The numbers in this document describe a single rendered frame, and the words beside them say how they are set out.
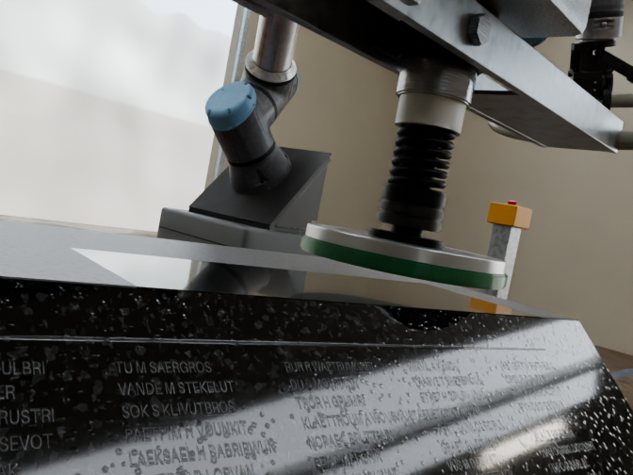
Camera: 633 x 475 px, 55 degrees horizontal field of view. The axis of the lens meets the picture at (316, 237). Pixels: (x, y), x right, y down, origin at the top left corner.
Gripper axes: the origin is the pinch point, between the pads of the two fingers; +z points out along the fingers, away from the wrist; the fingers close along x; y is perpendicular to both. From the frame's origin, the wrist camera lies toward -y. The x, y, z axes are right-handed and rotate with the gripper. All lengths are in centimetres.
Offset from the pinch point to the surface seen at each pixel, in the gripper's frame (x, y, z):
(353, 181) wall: -640, 162, 170
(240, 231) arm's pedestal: 5, 86, 22
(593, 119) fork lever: 56, 13, -12
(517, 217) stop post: -84, 8, 46
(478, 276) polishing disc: 94, 30, -4
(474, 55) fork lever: 86, 30, -23
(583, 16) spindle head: 77, 19, -26
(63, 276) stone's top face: 116, 56, -12
